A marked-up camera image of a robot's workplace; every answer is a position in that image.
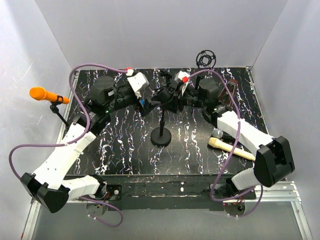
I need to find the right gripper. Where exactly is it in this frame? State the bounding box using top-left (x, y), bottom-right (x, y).
top-left (159, 83), bottom-right (207, 114)

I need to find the teal microphone tripod stand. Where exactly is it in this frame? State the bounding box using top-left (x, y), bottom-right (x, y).
top-left (159, 70), bottom-right (174, 92)

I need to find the round base microphone stand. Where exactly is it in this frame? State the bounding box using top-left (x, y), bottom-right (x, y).
top-left (149, 87), bottom-right (176, 147)

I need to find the black silver-grille microphone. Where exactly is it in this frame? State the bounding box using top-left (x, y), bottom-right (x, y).
top-left (211, 128), bottom-right (233, 141)

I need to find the cream microphone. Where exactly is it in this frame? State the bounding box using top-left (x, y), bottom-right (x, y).
top-left (208, 137), bottom-right (256, 161)

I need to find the shock mount tripod stand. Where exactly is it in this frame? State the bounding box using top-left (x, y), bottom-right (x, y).
top-left (194, 49), bottom-right (217, 90)

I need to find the orange microphone stand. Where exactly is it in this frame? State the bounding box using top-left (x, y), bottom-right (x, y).
top-left (50, 95), bottom-right (70, 128)

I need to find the orange microphone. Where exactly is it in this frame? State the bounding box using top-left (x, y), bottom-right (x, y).
top-left (29, 86), bottom-right (70, 104)

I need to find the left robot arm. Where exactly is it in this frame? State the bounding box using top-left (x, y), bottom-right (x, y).
top-left (20, 72), bottom-right (149, 213)

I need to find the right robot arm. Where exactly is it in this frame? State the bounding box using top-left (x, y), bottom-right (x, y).
top-left (154, 77), bottom-right (295, 202)

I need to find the blue white small block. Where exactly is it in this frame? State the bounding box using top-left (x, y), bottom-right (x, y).
top-left (139, 98), bottom-right (145, 108)

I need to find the black marble pattern mat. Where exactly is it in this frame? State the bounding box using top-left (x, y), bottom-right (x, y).
top-left (67, 67), bottom-right (268, 175)

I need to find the wooden metronome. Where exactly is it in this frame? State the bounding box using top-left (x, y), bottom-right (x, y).
top-left (218, 79), bottom-right (238, 108)

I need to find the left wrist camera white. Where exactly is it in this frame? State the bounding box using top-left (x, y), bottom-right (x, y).
top-left (127, 72), bottom-right (150, 99)

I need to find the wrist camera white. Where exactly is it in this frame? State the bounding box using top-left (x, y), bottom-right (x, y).
top-left (174, 70), bottom-right (190, 96)
top-left (127, 72), bottom-right (150, 99)

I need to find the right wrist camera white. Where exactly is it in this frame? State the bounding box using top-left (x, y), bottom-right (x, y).
top-left (174, 70), bottom-right (190, 96)

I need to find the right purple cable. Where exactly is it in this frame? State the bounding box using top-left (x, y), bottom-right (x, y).
top-left (184, 69), bottom-right (264, 219)

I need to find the purple cable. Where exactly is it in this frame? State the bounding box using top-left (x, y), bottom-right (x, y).
top-left (184, 69), bottom-right (264, 219)
top-left (8, 62), bottom-right (133, 228)

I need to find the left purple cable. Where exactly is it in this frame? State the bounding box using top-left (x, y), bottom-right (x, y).
top-left (8, 62), bottom-right (133, 228)

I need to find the aluminium frame rail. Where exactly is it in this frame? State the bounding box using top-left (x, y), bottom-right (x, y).
top-left (20, 65), bottom-right (314, 240)

